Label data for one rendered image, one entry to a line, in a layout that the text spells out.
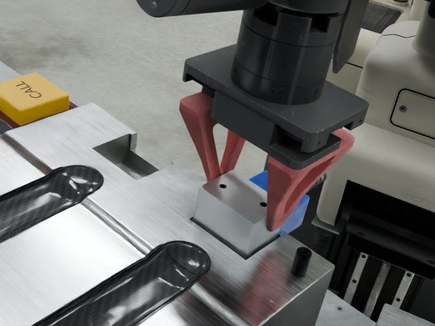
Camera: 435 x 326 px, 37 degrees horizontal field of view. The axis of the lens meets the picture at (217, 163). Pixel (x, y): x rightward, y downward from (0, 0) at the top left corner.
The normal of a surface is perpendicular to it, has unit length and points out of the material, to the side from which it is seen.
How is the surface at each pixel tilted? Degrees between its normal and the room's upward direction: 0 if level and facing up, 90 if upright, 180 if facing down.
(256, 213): 2
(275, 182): 111
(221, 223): 89
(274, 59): 89
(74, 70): 0
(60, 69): 0
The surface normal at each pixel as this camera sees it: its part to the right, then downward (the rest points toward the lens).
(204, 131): 0.74, 0.43
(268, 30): -0.56, 0.38
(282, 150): 0.16, -0.82
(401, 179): -0.44, 0.57
